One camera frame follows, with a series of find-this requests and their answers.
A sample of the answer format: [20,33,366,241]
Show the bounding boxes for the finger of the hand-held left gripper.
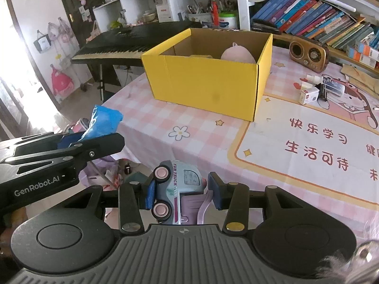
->
[0,133,83,159]
[0,133,125,173]

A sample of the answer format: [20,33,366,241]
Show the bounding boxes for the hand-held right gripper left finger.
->
[63,179,157,235]

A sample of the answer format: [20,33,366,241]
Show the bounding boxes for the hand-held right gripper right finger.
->
[208,172,305,235]

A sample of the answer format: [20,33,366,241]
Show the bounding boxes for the light blue toy truck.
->
[146,160,214,225]

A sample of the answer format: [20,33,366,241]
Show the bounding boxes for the blue plastic bag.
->
[81,105,123,141]

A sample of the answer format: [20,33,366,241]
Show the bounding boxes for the yellow cardboard box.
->
[141,28,273,122]

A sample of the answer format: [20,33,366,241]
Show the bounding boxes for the pink plush pig toy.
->
[221,42,257,64]

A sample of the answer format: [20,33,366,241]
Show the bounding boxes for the dark blue labelled bottle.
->
[319,76,347,97]

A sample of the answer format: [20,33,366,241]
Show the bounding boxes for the pink checkered cloth desktop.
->
[102,40,379,243]

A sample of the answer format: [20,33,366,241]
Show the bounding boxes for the purple printed cloth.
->
[80,154,143,190]

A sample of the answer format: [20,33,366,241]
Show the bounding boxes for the pink backpack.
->
[50,64,74,97]

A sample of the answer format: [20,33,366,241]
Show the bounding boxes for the black keyboard stand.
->
[80,63,117,102]

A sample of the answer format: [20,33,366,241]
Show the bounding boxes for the grey tote bag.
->
[33,30,51,54]

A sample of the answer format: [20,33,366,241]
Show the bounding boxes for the black keyboard piano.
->
[71,21,203,66]

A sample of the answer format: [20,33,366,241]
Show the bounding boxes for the lilac hanging bags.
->
[47,18,73,43]

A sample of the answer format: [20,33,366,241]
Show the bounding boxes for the dark door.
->
[55,0,98,48]

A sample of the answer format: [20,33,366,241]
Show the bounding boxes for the small white box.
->
[299,88,320,105]

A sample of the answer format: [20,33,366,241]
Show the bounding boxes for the white cabinet shelf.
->
[93,0,240,31]

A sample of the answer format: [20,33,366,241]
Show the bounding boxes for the white box red label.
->
[156,1,169,22]

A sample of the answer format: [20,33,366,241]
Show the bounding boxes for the pen holder with pens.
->
[186,0,214,24]

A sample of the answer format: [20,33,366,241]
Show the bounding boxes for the wooden retro radio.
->
[289,40,329,73]

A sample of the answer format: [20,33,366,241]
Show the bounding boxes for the red bottle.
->
[211,0,220,26]

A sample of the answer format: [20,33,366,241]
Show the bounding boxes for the white tub green lid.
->
[218,10,239,30]

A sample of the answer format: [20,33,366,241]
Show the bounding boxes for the wooden bookshelf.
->
[249,0,379,74]

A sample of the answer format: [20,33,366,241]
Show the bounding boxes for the stack of brown paper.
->
[340,63,379,95]

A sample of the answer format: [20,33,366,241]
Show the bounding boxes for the orange white medicine box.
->
[355,41,379,57]
[347,47,378,67]

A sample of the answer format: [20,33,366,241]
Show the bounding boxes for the white curved shelf post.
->
[234,0,252,30]

